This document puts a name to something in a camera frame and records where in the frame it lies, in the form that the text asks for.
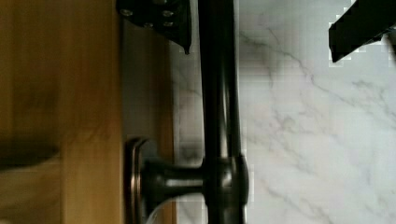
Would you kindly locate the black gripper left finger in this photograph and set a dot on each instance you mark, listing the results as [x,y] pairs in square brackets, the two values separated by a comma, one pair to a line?
[170,18]

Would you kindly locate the bamboo drawer organizer box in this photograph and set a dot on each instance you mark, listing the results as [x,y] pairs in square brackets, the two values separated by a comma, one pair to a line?
[61,121]

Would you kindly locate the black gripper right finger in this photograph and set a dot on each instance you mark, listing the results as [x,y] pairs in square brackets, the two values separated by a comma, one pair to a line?
[365,22]

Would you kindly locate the dark bronze drawer handle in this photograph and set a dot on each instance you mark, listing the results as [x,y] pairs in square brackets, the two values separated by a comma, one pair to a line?
[222,177]

